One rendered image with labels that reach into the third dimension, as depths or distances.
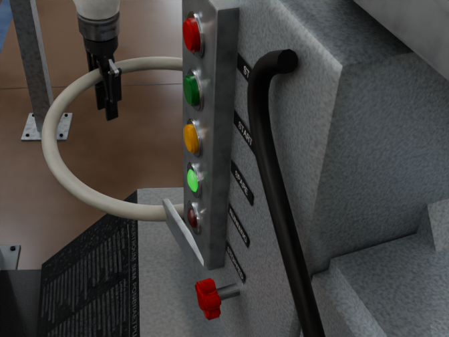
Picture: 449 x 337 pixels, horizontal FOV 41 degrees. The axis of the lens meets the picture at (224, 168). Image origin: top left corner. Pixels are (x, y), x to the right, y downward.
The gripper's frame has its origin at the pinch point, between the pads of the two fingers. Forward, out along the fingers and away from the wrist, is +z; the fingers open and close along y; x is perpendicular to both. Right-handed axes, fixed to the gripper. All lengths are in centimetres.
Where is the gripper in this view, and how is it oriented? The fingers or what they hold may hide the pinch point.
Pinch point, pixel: (106, 102)
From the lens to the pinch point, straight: 147.9
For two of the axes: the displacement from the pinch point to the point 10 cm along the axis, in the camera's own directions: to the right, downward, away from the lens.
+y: 5.9, 6.2, -5.2
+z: -0.7, 6.8, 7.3
